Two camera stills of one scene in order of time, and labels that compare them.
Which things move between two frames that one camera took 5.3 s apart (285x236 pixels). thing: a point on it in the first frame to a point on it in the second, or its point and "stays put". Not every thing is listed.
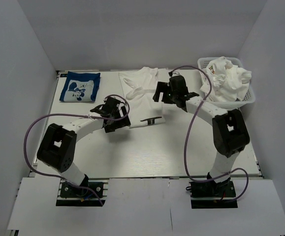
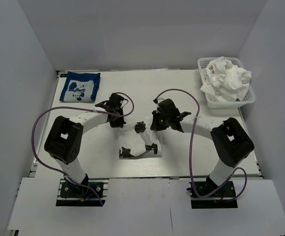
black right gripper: [162, 87] to [155, 126]
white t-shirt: [139, 86] to [130, 138]
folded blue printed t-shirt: [80, 87] stays put
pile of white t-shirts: [229, 82] stays put
